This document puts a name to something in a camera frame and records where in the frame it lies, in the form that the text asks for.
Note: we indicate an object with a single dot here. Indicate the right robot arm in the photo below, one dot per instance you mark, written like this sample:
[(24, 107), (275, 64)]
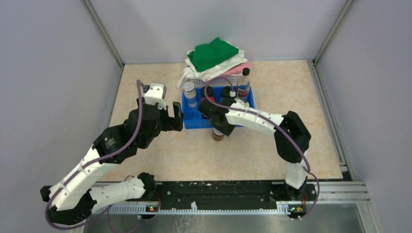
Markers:
[(288, 131)]

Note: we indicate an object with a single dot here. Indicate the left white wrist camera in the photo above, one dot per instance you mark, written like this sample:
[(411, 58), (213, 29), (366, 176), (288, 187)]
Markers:
[(154, 94)]

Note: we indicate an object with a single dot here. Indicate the blue plastic divided tray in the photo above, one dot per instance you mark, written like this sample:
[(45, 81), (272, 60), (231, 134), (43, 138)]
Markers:
[(194, 119)]

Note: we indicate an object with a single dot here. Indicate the pink folded cloth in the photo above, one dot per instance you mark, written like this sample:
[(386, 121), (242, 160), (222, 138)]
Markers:
[(236, 70)]

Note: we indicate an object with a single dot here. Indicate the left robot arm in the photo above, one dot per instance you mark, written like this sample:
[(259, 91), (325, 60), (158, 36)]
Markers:
[(74, 199)]

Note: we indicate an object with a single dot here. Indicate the green folded cloth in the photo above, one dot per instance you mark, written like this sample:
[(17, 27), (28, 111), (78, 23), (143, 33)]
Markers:
[(206, 56)]

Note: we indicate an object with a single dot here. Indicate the white-lidded brown spice jar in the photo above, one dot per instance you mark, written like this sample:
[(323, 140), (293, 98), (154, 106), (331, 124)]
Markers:
[(217, 135)]

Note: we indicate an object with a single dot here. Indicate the silver-lidded clear shaker bottle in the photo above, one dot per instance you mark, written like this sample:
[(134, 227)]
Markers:
[(189, 92)]

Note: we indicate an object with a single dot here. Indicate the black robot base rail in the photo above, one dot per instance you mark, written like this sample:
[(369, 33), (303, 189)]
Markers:
[(261, 197)]

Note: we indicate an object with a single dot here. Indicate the black-capped squeeze bottle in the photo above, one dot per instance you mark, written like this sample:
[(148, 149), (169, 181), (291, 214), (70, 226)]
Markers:
[(226, 92), (208, 91)]

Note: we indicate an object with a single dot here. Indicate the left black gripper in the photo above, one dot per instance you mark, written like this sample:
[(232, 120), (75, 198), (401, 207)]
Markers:
[(173, 123)]

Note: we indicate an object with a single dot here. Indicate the white folded cloth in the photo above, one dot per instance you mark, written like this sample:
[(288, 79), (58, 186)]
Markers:
[(190, 72)]

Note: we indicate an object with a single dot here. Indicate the tall dark sauce bottle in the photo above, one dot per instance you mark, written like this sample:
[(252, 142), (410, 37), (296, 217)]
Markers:
[(243, 85)]

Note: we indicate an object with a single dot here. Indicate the white plastic basket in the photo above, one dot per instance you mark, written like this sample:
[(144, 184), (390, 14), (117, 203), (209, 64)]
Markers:
[(221, 81)]

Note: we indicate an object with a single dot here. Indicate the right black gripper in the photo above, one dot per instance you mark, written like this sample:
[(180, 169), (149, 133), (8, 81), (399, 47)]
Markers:
[(227, 130)]

